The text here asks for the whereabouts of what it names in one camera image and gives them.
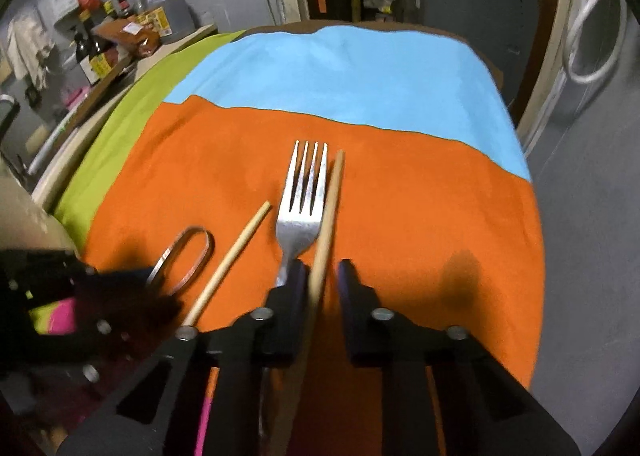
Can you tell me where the wooden stick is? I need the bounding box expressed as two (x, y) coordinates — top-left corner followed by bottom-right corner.
(267, 150), (345, 455)

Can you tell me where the steel fork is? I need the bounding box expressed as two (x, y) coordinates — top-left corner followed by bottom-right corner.
(274, 141), (328, 287)

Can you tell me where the colourful striped table cloth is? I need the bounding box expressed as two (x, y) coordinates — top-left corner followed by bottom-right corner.
(54, 26), (553, 455)

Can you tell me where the dark wine bottle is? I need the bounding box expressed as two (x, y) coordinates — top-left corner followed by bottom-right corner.
(74, 29), (100, 86)

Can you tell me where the soy sauce bottle yellow label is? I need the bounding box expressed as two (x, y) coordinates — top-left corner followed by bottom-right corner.
(79, 10), (118, 79)

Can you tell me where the large oil jug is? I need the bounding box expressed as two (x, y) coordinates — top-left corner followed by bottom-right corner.
(147, 0), (195, 44)

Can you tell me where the grey cabinet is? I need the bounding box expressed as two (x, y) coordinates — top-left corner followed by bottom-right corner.
(421, 0), (538, 105)

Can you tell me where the white hose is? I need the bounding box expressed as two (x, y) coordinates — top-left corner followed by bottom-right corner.
(562, 0), (629, 86)

